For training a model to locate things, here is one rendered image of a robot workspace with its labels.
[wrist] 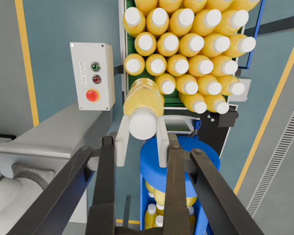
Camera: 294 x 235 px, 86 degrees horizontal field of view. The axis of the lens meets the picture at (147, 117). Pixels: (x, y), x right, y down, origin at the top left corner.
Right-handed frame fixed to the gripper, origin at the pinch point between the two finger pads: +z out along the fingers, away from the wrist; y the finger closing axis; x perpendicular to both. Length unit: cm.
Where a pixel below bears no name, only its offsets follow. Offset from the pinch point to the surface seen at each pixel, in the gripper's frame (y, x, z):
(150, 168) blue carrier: 2.4, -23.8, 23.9
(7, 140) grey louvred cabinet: -143, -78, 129
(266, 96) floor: 125, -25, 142
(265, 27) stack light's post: 47, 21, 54
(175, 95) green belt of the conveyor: 14, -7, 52
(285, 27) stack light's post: 47, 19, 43
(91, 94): -16.0, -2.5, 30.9
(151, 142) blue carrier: 3.6, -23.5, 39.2
